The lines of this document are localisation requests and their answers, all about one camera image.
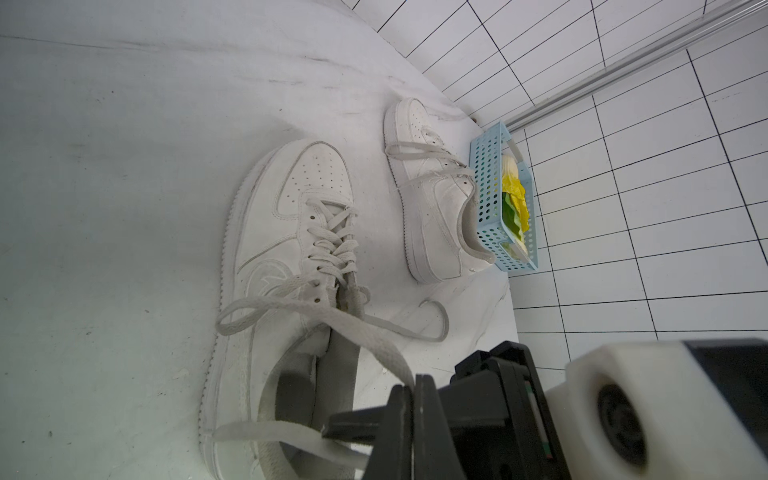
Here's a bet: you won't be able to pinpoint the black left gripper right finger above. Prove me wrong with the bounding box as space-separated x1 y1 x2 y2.
413 375 465 480

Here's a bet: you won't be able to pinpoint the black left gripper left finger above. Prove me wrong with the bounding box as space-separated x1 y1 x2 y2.
362 385 413 480

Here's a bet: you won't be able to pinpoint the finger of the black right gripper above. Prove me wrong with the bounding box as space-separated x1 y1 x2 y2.
322 407 385 446

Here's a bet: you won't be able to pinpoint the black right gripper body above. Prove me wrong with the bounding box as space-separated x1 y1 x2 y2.
439 341 570 479

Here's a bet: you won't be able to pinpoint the white sneaker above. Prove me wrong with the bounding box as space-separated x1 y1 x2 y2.
198 139 413 479
383 98 495 284

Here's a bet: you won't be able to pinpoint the green lettuce toy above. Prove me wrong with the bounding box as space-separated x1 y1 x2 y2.
502 193 528 254

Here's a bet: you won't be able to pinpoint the light blue plastic basket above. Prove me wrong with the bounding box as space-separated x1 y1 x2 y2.
469 122 539 273

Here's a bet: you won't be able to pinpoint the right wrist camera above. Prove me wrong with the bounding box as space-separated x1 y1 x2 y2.
546 338 767 479

